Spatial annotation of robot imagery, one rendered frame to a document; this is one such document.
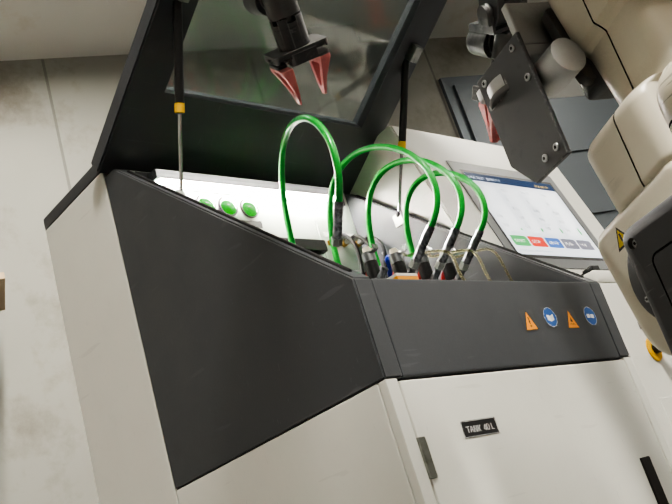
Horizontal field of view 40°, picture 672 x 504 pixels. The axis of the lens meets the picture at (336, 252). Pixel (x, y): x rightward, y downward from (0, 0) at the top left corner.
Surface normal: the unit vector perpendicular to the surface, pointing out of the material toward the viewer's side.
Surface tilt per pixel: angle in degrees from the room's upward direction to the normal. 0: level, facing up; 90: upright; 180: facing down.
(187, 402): 90
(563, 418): 90
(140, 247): 90
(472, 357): 90
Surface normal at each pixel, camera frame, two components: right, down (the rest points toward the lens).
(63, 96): 0.31, -0.42
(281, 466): -0.73, -0.04
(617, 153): -0.91, 0.14
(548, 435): 0.63, -0.44
